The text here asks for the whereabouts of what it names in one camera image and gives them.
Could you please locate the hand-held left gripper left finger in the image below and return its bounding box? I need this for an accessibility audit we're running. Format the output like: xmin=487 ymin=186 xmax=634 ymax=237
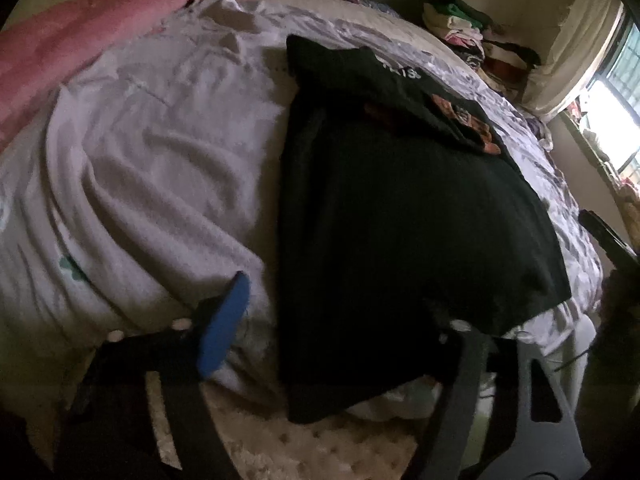
xmin=55 ymin=271 xmax=251 ymax=480

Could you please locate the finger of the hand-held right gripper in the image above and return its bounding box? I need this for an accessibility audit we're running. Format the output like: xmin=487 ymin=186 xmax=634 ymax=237
xmin=579 ymin=210 xmax=640 ymax=268

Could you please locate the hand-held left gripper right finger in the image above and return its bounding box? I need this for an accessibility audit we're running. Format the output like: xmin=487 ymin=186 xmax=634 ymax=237
xmin=415 ymin=310 xmax=591 ymax=480

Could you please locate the black sweater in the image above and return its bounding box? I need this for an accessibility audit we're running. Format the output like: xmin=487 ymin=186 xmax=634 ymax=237
xmin=277 ymin=34 xmax=572 ymax=423

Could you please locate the pile of mixed folded clothes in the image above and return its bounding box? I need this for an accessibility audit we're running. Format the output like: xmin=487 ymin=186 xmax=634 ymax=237
xmin=422 ymin=0 xmax=543 ymax=98

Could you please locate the heap of assorted small cloths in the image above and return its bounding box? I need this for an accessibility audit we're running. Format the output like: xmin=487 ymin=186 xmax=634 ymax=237
xmin=565 ymin=95 xmax=640 ymax=201

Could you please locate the purple crumpled cloth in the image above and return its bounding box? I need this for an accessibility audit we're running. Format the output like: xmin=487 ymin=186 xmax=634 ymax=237
xmin=530 ymin=115 xmax=553 ymax=150

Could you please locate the barred window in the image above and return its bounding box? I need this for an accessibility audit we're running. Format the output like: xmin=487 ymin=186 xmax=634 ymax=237
xmin=585 ymin=5 xmax=640 ymax=176

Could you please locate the beige quilted mattress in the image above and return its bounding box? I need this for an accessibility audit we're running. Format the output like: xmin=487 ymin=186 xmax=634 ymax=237
xmin=145 ymin=380 xmax=418 ymax=480

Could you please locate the printed lilac bedsheet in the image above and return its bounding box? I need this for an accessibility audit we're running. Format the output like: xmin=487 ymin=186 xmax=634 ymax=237
xmin=0 ymin=0 xmax=606 ymax=421

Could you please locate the cream curtain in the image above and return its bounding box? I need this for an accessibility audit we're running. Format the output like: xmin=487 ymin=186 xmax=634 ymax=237
xmin=522 ymin=0 xmax=626 ymax=121

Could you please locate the pink quilt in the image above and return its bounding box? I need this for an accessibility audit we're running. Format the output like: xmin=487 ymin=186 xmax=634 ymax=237
xmin=0 ymin=0 xmax=301 ymax=151

